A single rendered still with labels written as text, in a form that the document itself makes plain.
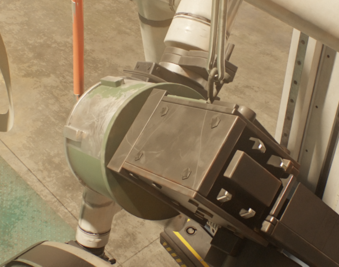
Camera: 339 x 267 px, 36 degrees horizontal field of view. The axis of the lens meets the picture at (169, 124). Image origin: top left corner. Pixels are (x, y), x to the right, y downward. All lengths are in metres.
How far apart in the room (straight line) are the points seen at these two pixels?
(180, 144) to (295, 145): 1.14
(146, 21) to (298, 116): 0.51
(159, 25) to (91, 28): 2.31
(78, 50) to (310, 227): 0.35
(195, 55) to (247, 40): 2.74
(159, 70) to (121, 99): 0.19
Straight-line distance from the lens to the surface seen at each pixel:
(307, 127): 1.56
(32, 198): 2.44
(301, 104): 1.48
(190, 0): 0.77
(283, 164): 0.45
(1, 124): 1.29
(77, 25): 0.65
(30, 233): 2.31
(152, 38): 1.33
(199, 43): 0.74
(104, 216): 1.35
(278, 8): 0.91
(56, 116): 2.85
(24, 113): 2.91
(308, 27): 0.93
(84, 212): 1.36
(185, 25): 0.75
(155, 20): 1.29
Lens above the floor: 1.77
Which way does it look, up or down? 40 degrees down
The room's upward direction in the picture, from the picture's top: straight up
